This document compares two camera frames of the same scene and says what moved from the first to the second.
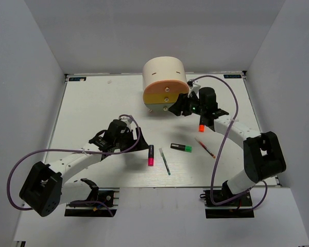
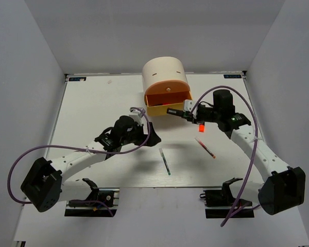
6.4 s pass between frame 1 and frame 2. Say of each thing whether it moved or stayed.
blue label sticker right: stayed
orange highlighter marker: stayed
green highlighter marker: moved
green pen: stayed
